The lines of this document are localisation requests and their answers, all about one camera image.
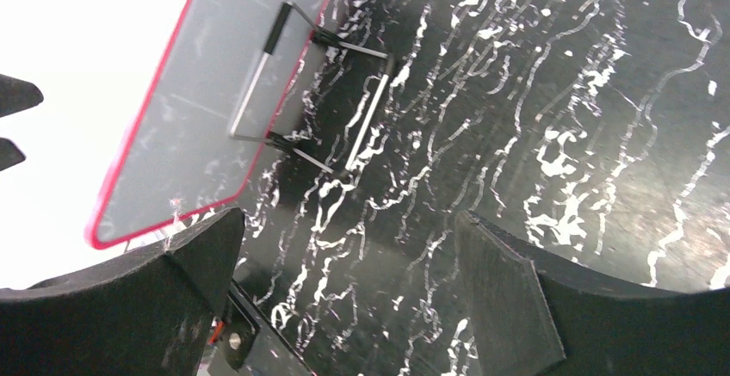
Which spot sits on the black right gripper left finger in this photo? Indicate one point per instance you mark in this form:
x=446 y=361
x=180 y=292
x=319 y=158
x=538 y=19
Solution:
x=146 y=312

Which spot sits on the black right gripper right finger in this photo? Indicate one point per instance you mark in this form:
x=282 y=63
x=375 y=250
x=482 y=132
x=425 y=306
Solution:
x=537 y=313

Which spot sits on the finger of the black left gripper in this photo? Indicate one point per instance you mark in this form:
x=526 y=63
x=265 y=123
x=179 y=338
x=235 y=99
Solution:
x=10 y=154
x=18 y=95

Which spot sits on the pink framed whiteboard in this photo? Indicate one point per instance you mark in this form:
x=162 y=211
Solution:
x=230 y=70

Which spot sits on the metal wire whiteboard stand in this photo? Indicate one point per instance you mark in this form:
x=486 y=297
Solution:
x=254 y=120

